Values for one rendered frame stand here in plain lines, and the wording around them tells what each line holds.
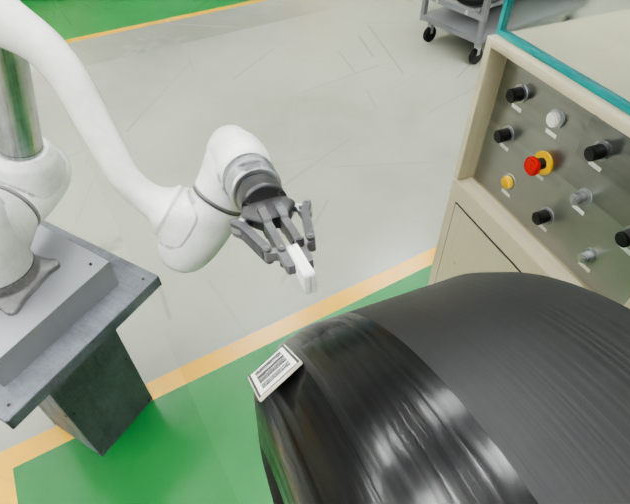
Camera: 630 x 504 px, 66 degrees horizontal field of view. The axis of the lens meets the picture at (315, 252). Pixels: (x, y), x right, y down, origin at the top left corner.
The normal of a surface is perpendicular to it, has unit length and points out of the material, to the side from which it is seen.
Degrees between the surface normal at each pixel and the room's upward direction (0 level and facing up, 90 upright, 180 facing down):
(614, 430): 6
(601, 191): 90
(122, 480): 0
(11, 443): 0
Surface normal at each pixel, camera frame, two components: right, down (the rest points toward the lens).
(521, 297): -0.20, -0.93
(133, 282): -0.01, -0.70
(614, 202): -0.93, 0.27
